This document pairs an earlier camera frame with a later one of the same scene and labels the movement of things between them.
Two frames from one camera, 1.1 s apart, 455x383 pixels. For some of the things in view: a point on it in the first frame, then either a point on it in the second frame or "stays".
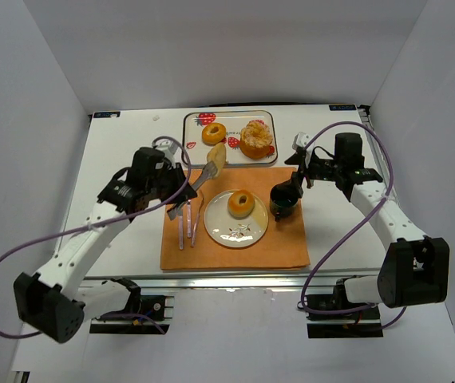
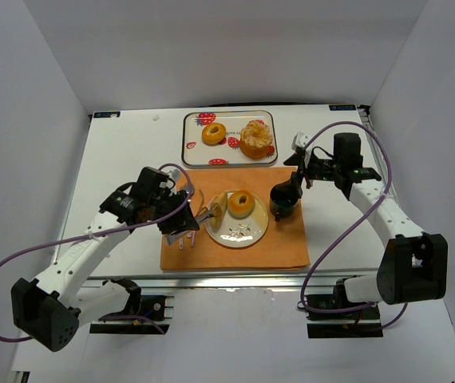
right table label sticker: [342, 107] stays
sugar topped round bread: [255, 140] stays
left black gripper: [176, 185] -> [179, 217]
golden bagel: [241, 203] stays
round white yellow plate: [230, 230] stays
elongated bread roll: [217, 153] -> [218, 208]
